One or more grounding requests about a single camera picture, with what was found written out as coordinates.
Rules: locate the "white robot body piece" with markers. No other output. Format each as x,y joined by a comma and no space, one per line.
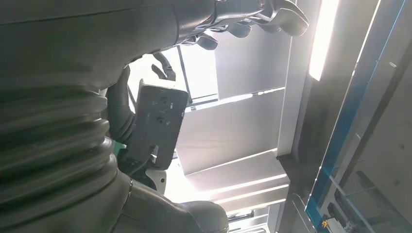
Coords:
157,181

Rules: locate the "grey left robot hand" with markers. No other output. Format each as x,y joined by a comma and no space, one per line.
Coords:
80,41

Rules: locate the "dark curved support piece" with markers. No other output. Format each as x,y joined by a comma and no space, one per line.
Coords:
119,112

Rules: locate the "long ceiling light strip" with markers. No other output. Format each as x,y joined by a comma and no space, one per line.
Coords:
322,38

